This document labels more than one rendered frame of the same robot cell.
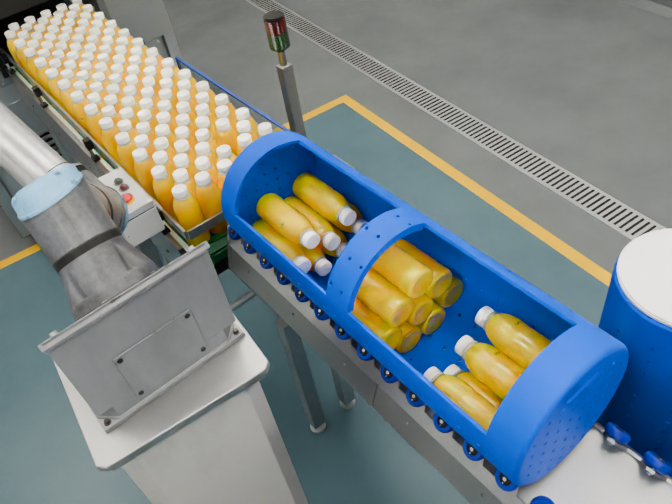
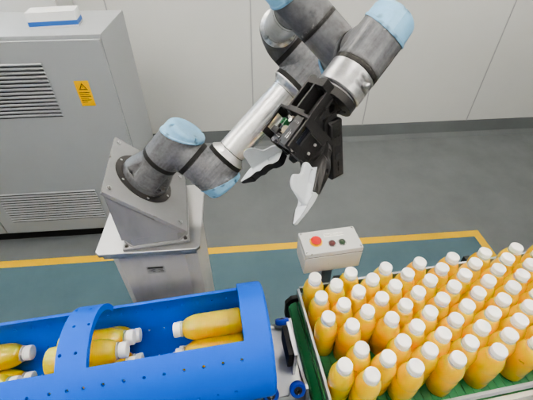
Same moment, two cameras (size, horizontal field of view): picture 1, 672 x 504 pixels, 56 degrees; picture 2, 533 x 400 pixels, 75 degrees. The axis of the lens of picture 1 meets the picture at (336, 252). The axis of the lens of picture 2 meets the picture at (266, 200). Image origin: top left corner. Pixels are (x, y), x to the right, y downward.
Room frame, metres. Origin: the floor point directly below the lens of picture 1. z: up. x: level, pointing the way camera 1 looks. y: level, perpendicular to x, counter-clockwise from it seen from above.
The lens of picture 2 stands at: (1.39, -0.30, 1.98)
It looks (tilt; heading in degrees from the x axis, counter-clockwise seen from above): 41 degrees down; 111
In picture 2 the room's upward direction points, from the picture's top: straight up
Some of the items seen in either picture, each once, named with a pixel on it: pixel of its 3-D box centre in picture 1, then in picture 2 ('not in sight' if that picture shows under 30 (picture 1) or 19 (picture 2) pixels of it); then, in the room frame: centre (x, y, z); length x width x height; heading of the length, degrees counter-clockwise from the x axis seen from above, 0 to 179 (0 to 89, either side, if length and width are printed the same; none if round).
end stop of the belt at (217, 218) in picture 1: (251, 198); (314, 348); (1.35, 0.20, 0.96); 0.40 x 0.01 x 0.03; 121
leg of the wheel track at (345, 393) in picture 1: (336, 353); not in sight; (1.26, 0.06, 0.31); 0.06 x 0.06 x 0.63; 31
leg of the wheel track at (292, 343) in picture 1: (303, 378); not in sight; (1.19, 0.18, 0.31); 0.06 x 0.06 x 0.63; 31
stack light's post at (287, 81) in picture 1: (312, 199); not in sight; (1.79, 0.05, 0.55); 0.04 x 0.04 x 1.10; 31
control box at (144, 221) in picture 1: (125, 206); (328, 249); (1.31, 0.51, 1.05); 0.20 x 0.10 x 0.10; 31
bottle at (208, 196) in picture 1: (212, 204); (318, 313); (1.33, 0.30, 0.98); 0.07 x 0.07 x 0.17
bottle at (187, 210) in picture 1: (190, 217); (312, 294); (1.30, 0.36, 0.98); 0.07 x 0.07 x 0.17
